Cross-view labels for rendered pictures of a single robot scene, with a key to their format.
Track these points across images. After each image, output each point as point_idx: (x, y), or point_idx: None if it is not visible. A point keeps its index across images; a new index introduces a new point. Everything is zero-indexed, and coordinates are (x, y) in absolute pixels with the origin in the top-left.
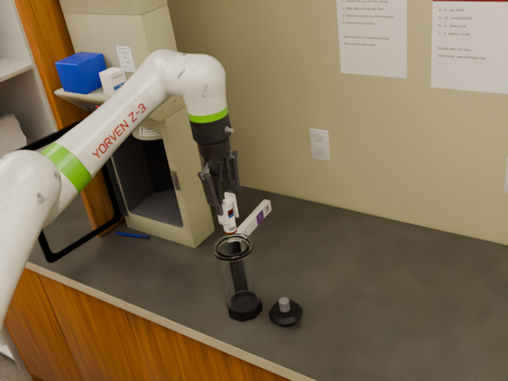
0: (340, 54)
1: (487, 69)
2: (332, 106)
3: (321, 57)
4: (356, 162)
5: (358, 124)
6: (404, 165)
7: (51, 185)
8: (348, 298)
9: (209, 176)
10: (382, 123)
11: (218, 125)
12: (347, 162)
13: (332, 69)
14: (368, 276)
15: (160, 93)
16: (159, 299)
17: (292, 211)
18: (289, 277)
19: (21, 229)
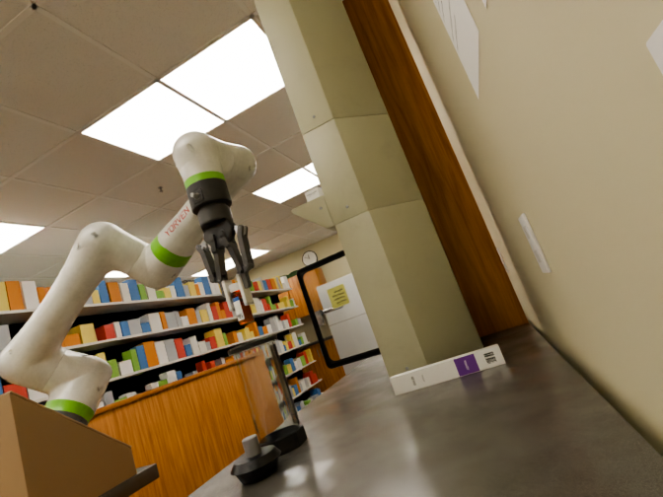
0: (465, 70)
1: None
2: (505, 166)
3: (470, 94)
4: (560, 265)
5: (522, 178)
6: (580, 245)
7: (85, 239)
8: (300, 496)
9: (200, 248)
10: (524, 157)
11: (188, 191)
12: (557, 269)
13: (478, 103)
14: (373, 484)
15: None
16: (304, 414)
17: (519, 368)
18: (350, 438)
19: (67, 263)
